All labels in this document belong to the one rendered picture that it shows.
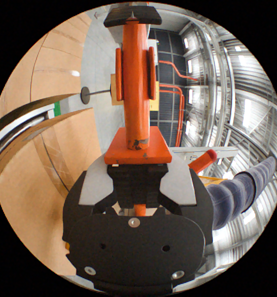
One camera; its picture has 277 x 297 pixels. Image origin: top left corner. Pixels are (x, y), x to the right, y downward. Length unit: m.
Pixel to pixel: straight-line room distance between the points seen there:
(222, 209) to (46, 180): 0.41
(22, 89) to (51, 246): 0.59
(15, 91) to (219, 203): 0.90
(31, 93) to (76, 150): 0.50
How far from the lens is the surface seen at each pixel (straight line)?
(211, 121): 5.84
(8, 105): 0.57
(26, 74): 0.66
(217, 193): 0.36
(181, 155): 1.29
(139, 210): 0.18
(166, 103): 10.94
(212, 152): 0.17
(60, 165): 0.18
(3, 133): 0.48
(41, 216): 0.16
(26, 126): 0.58
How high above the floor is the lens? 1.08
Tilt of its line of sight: 1 degrees down
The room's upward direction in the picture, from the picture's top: 89 degrees clockwise
